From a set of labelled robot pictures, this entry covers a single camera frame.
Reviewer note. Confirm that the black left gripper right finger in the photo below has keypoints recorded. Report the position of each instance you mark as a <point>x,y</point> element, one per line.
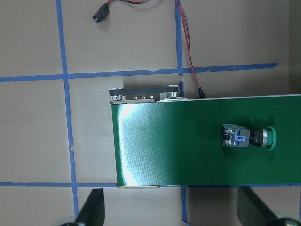
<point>252,211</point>

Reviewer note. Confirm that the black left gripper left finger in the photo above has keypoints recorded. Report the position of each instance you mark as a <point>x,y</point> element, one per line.
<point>93,211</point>

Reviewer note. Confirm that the green push button switch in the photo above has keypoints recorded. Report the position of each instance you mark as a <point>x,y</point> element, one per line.
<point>236,136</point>

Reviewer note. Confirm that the green conveyor belt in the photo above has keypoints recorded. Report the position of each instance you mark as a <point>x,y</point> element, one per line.
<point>163,139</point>

